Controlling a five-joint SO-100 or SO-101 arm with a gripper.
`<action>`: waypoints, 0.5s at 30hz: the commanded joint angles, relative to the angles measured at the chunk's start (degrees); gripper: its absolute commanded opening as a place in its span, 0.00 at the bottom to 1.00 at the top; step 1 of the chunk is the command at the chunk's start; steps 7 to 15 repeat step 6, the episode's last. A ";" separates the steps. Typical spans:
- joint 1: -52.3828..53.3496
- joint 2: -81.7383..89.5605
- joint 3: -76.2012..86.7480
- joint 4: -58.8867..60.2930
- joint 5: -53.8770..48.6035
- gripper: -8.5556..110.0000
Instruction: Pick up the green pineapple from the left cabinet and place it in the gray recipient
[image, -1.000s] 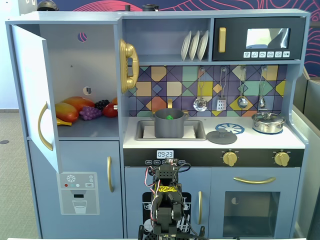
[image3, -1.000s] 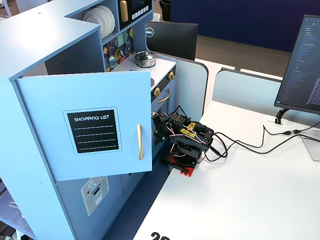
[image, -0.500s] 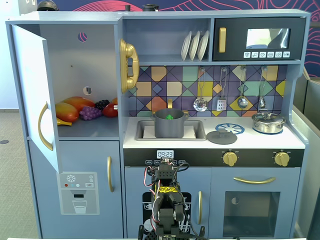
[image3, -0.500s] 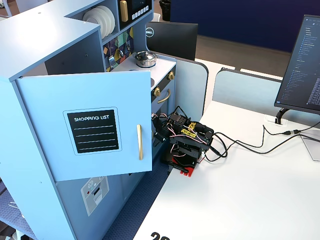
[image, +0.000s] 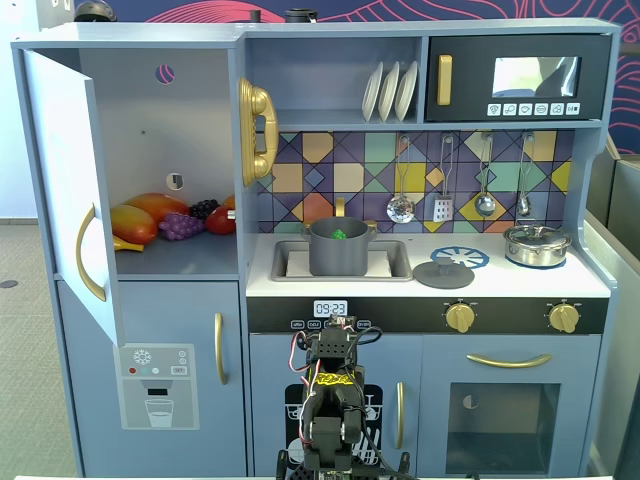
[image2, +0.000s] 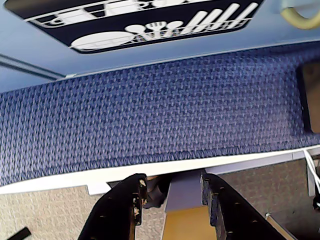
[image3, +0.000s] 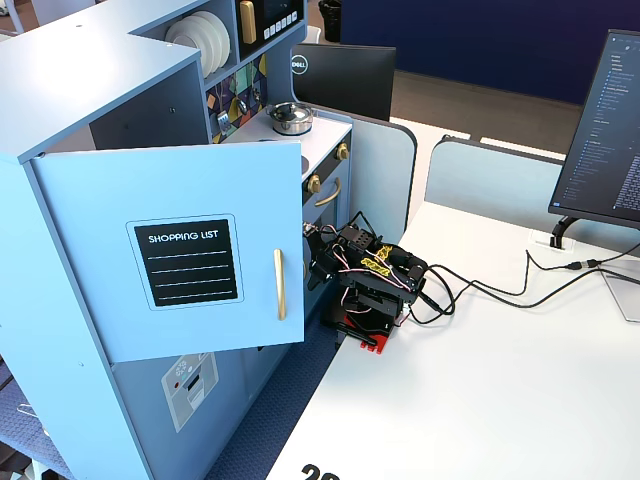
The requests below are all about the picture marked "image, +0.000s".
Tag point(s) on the gold toy faucet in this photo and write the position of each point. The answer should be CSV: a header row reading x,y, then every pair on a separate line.
x,y
340,206

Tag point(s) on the steel slotted spatula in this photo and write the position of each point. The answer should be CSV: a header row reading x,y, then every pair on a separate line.
x,y
443,210

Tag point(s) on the light blue desk divider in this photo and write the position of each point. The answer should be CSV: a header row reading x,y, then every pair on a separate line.
x,y
625,310
625,190

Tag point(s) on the black toy microwave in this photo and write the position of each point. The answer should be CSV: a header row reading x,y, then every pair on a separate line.
x,y
470,75

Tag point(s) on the dark toy grapes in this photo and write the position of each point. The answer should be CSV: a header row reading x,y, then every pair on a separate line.
x,y
202,207

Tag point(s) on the gray plastic pot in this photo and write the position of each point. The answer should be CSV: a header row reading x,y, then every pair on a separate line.
x,y
340,257

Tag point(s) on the black floor disc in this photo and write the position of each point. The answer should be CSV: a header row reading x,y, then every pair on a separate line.
x,y
7,284

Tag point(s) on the steel pot with lid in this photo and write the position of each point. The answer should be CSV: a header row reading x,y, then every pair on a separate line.
x,y
536,246

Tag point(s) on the black helmet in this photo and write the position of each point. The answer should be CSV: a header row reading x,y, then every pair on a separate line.
x,y
95,11

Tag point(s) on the blue ice dispenser door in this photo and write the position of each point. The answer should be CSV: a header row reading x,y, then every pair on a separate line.
x,y
165,320

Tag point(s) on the orange red toy mango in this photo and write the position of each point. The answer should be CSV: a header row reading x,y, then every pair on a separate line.
x,y
160,202

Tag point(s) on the small steel spoon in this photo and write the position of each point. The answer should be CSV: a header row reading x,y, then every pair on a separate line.
x,y
523,205

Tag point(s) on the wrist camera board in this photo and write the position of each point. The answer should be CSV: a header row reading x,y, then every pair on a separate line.
x,y
342,321

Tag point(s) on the steel slotted skimmer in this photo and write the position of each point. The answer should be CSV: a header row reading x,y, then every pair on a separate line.
x,y
400,209

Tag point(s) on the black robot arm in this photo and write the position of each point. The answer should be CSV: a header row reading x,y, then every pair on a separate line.
x,y
330,430

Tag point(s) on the gray pot lid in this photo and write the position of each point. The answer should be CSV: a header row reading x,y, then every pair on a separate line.
x,y
442,276

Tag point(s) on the black round container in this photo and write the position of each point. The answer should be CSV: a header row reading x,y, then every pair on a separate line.
x,y
300,16

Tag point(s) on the gray toy sink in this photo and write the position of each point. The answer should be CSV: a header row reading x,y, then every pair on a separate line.
x,y
400,260

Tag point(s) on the purple toy grapes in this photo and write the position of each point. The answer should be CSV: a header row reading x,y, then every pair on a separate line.
x,y
180,226

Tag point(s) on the gold toy telephone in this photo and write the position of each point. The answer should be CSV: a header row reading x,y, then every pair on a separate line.
x,y
262,125

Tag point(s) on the small orange toy fruit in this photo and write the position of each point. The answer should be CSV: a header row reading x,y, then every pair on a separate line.
x,y
230,201

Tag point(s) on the steel ladle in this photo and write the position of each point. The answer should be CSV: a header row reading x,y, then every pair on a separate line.
x,y
485,205

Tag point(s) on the blue shopping list cabinet door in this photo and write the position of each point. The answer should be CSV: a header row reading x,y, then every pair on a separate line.
x,y
60,150

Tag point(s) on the green toy pineapple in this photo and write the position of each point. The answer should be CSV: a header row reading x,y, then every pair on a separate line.
x,y
339,234

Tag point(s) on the blue wooden toy kitchen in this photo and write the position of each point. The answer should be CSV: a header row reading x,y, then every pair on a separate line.
x,y
325,75

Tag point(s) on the gold stove knob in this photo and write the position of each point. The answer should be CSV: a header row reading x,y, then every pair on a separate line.
x,y
564,318
460,317

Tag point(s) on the yellow toy banana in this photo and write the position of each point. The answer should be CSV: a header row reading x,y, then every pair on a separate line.
x,y
127,246

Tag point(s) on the yellow orange toy mango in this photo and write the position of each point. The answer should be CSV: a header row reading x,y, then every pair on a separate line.
x,y
132,222

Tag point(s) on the small black cylinder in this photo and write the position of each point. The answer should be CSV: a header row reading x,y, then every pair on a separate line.
x,y
255,16

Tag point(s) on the white toy plate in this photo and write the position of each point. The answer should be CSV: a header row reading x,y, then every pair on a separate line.
x,y
389,92
407,92
371,92

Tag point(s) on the red toy fruit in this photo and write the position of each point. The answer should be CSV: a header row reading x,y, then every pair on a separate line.
x,y
220,222

